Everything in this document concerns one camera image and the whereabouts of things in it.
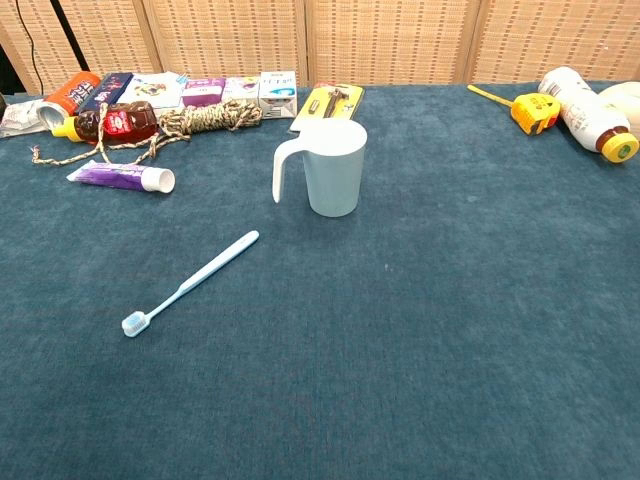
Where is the light blue toothbrush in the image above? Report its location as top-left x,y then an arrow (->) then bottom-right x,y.
121,230 -> 260,339

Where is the purple toothpaste tube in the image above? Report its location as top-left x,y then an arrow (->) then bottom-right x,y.
66,159 -> 176,194

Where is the razor in yellow package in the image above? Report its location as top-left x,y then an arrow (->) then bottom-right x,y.
289,82 -> 365,134

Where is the teal table cloth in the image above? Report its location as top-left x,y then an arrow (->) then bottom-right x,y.
0,82 -> 640,480

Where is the white blue milk carton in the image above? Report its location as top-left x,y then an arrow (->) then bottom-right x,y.
257,70 -> 299,121

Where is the white purple small carton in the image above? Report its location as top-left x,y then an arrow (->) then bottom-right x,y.
222,75 -> 261,107

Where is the bamboo folding screen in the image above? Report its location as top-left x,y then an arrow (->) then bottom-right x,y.
0,0 -> 640,96

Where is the white snack bag dog print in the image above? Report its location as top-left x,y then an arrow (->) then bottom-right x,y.
117,71 -> 189,110

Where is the amber honey bottle yellow cap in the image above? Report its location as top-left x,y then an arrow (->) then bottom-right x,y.
51,100 -> 159,147

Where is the yellow tape measure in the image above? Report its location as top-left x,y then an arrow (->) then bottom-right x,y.
466,83 -> 561,137

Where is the dark blue box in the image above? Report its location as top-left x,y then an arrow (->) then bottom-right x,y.
77,72 -> 135,115

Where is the orange red drink can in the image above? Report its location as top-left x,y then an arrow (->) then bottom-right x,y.
36,71 -> 103,132

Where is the white drink bottle yellow cap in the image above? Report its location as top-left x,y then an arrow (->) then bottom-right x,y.
537,66 -> 640,165

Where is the black tripod pole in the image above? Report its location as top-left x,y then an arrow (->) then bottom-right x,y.
49,0 -> 91,74

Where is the silver white foil packet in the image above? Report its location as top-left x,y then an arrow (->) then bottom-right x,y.
0,98 -> 49,140

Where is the beige bowl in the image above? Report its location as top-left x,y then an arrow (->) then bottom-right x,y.
597,80 -> 640,139

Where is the white cup with handle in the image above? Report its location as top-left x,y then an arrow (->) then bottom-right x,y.
272,118 -> 369,218

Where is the beige braided rope bundle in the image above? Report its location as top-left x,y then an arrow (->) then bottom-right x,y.
30,98 -> 264,167

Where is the thin black hanging cable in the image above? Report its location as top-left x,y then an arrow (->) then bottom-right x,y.
14,0 -> 44,96

